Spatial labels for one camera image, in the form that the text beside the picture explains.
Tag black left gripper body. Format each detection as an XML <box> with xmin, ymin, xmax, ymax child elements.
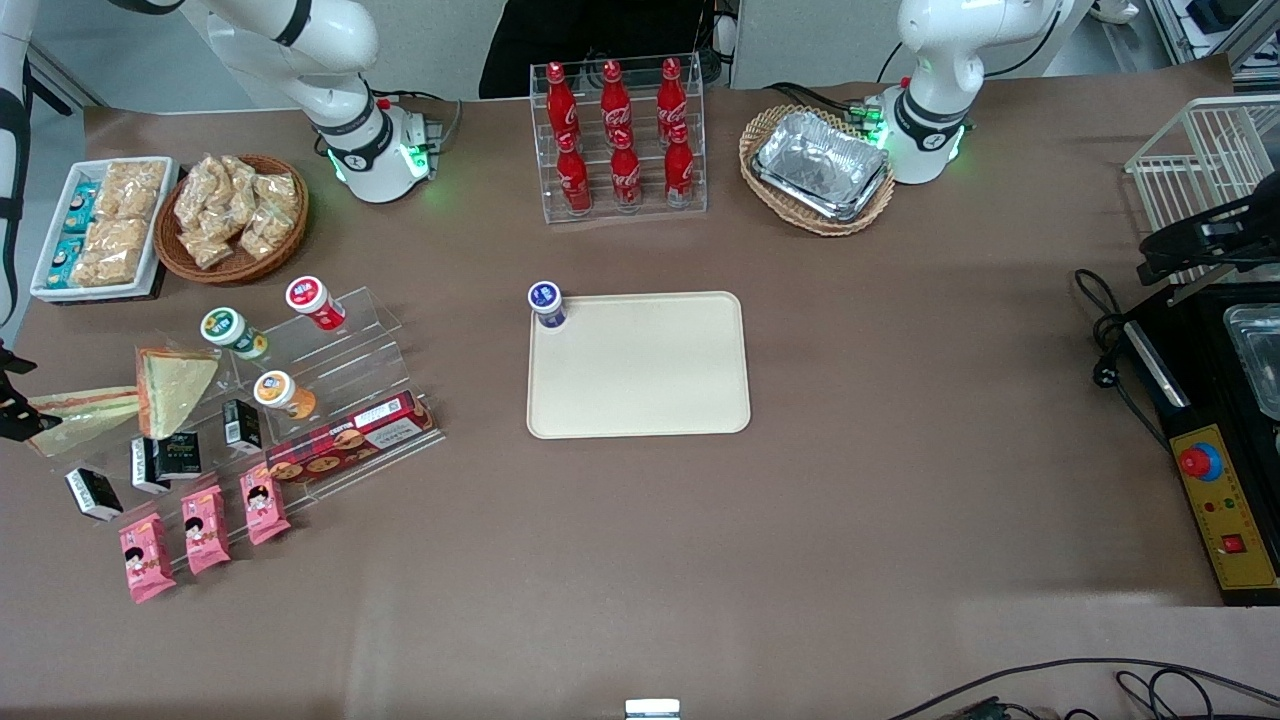
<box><xmin>1198</xmin><ymin>172</ymin><xmax>1280</xmax><ymax>273</ymax></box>

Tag plastic-wrapped triangle sandwich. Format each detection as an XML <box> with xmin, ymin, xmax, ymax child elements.
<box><xmin>134</xmin><ymin>346</ymin><xmax>220</xmax><ymax>441</ymax></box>
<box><xmin>28</xmin><ymin>387</ymin><xmax>141</xmax><ymax>457</ymax></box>

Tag beige plastic tray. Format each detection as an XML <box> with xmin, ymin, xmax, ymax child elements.
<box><xmin>527</xmin><ymin>291</ymin><xmax>752</xmax><ymax>440</ymax></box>

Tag black and white carton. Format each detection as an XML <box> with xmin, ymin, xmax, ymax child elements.
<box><xmin>65</xmin><ymin>468</ymin><xmax>124</xmax><ymax>522</ymax></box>
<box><xmin>130</xmin><ymin>437</ymin><xmax>171</xmax><ymax>496</ymax></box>

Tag white rectangular dish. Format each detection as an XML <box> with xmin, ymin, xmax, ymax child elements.
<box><xmin>30</xmin><ymin>157</ymin><xmax>181</xmax><ymax>303</ymax></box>

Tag blue snack pack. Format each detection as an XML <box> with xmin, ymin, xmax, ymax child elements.
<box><xmin>62</xmin><ymin>182</ymin><xmax>101</xmax><ymax>236</ymax></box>
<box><xmin>45</xmin><ymin>235</ymin><xmax>86</xmax><ymax>291</ymax></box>

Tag steel pan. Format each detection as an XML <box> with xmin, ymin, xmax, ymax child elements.
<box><xmin>1224</xmin><ymin>303</ymin><xmax>1280</xmax><ymax>421</ymax></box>

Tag black sealing machine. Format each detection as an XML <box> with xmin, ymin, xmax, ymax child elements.
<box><xmin>1120</xmin><ymin>283</ymin><xmax>1280</xmax><ymax>608</ymax></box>

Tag rice cracker pack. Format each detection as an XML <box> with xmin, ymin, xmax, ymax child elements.
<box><xmin>72</xmin><ymin>218</ymin><xmax>151</xmax><ymax>289</ymax></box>
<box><xmin>98</xmin><ymin>160</ymin><xmax>168</xmax><ymax>223</ymax></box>

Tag black carton green print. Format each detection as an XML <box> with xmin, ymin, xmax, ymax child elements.
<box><xmin>152</xmin><ymin>431</ymin><xmax>203</xmax><ymax>481</ymax></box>

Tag pink snack pack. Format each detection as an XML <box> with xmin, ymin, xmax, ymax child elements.
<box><xmin>119</xmin><ymin>513</ymin><xmax>177</xmax><ymax>604</ymax></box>
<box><xmin>181</xmin><ymin>485</ymin><xmax>232</xmax><ymax>575</ymax></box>
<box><xmin>240</xmin><ymin>464</ymin><xmax>292</xmax><ymax>546</ymax></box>

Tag metal equipment rack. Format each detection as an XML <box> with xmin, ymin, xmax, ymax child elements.
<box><xmin>1145</xmin><ymin>0</ymin><xmax>1280</xmax><ymax>71</ymax></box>

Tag green-lid yogurt cup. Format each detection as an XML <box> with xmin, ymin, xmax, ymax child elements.
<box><xmin>199</xmin><ymin>307</ymin><xmax>269</xmax><ymax>361</ymax></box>

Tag small black carton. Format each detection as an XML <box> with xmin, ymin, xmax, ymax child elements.
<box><xmin>221</xmin><ymin>399</ymin><xmax>263</xmax><ymax>451</ymax></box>

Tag clear bag of puffed snacks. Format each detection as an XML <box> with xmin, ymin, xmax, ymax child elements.
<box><xmin>174</xmin><ymin>160</ymin><xmax>226</xmax><ymax>231</ymax></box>
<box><xmin>178</xmin><ymin>228</ymin><xmax>233</xmax><ymax>271</ymax></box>
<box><xmin>238</xmin><ymin>205</ymin><xmax>294</xmax><ymax>261</ymax></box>
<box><xmin>252</xmin><ymin>172</ymin><xmax>301</xmax><ymax>216</ymax></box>
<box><xmin>205</xmin><ymin>154</ymin><xmax>259</xmax><ymax>216</ymax></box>

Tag brown wicker snack basket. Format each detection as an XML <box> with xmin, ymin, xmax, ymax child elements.
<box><xmin>154</xmin><ymin>154</ymin><xmax>310</xmax><ymax>286</ymax></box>

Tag orange-lid yogurt cup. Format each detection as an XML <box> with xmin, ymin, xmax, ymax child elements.
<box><xmin>252</xmin><ymin>370</ymin><xmax>318</xmax><ymax>421</ymax></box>

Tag black metal bar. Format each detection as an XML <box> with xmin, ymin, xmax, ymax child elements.
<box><xmin>25</xmin><ymin>50</ymin><xmax>76</xmax><ymax>113</ymax></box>

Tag red-lid yogurt cup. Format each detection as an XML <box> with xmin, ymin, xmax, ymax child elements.
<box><xmin>285</xmin><ymin>276</ymin><xmax>348</xmax><ymax>332</ymax></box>

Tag red cookie box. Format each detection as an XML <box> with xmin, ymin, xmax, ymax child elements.
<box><xmin>265</xmin><ymin>392</ymin><xmax>438</xmax><ymax>486</ymax></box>

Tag brown table cover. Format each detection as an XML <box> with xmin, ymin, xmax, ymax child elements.
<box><xmin>0</xmin><ymin>55</ymin><xmax>1280</xmax><ymax>720</ymax></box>

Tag clear acrylic tiered stand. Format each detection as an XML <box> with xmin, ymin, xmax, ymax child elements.
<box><xmin>45</xmin><ymin>287</ymin><xmax>446</xmax><ymax>573</ymax></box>

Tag light wicker basket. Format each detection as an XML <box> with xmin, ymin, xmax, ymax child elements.
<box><xmin>739</xmin><ymin>104</ymin><xmax>897</xmax><ymax>238</ymax></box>

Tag aluminium foil container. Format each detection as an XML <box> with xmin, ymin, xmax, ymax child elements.
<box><xmin>752</xmin><ymin>110</ymin><xmax>891</xmax><ymax>223</ymax></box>

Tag red cola bottle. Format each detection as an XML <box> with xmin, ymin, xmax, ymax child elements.
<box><xmin>657</xmin><ymin>57</ymin><xmax>690</xmax><ymax>136</ymax></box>
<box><xmin>610</xmin><ymin>130</ymin><xmax>643</xmax><ymax>209</ymax></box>
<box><xmin>664</xmin><ymin>124</ymin><xmax>696</xmax><ymax>206</ymax></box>
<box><xmin>600</xmin><ymin>60</ymin><xmax>633</xmax><ymax>141</ymax></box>
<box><xmin>556</xmin><ymin>133</ymin><xmax>593</xmax><ymax>214</ymax></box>
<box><xmin>545</xmin><ymin>62</ymin><xmax>581</xmax><ymax>141</ymax></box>

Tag clear acrylic bottle rack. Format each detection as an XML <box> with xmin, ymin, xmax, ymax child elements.
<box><xmin>529</xmin><ymin>53</ymin><xmax>709</xmax><ymax>225</ymax></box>

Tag blue-lid yogurt cup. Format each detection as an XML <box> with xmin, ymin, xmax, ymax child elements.
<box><xmin>527</xmin><ymin>281</ymin><xmax>569</xmax><ymax>332</ymax></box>

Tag person in black clothes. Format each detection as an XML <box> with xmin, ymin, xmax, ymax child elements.
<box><xmin>478</xmin><ymin>0</ymin><xmax>717</xmax><ymax>99</ymax></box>

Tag white wire basket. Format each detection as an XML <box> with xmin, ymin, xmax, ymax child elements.
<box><xmin>1125</xmin><ymin>95</ymin><xmax>1280</xmax><ymax>286</ymax></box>

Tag black power cable with plug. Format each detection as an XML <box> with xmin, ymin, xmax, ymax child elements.
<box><xmin>1075</xmin><ymin>268</ymin><xmax>1171</xmax><ymax>451</ymax></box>

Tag black base cables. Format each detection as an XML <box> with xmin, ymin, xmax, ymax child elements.
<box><xmin>765</xmin><ymin>80</ymin><xmax>881</xmax><ymax>126</ymax></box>

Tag long black cable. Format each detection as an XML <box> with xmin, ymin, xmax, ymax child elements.
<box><xmin>885</xmin><ymin>657</ymin><xmax>1280</xmax><ymax>720</ymax></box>

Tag looped black cable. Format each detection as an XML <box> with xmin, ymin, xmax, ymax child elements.
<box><xmin>1115</xmin><ymin>668</ymin><xmax>1280</xmax><ymax>720</ymax></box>

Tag grey base cable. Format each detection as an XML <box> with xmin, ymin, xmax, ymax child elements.
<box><xmin>380</xmin><ymin>92</ymin><xmax>466</xmax><ymax>151</ymax></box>

